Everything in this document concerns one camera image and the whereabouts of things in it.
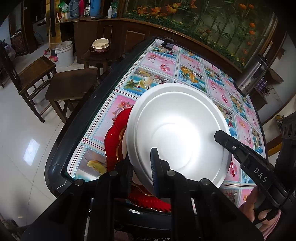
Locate small black device on table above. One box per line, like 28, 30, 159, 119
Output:
161, 37, 175, 50

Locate dark wooden stool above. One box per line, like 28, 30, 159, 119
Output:
45, 68, 97, 123

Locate blue container on counter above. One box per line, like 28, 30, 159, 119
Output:
90, 0, 101, 17

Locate stainless steel thermos kettle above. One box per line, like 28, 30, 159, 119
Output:
234, 54, 268, 97

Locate wooden chair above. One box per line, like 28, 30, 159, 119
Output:
1, 44, 57, 122

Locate colourful pink patterned tablecloth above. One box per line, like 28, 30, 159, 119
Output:
67, 38, 266, 207

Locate white plastic bucket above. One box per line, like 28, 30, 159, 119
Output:
55, 40, 74, 68

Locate flower mural panel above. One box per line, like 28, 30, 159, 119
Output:
123, 0, 275, 69

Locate large red scalloped plate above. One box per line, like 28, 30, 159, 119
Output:
104, 108, 171, 212

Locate stacked bowls on side table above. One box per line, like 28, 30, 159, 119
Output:
91, 38, 109, 52

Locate white foam bowl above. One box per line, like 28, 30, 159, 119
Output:
125, 83, 231, 193

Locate person's right hand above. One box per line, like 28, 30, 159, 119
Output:
239, 186, 282, 240

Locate small dark side table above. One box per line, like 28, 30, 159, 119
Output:
81, 47, 116, 77

